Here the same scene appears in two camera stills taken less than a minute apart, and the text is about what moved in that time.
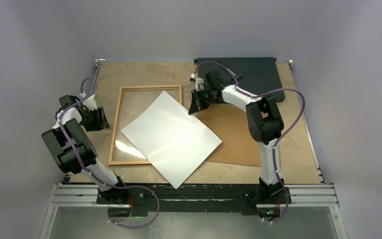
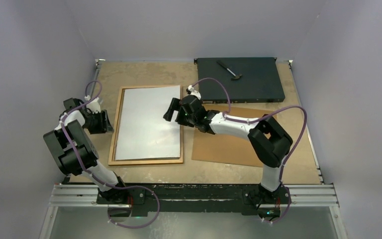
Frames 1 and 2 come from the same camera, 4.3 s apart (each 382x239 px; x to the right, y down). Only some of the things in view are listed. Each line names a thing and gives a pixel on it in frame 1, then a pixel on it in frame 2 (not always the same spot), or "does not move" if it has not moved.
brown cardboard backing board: [232, 126] does not move
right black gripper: [197, 104] to [176, 105]
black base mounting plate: [181, 198] does not move
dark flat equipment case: [259, 74] does not move
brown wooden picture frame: [111, 162] does not move
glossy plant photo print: [173, 140] to [143, 133]
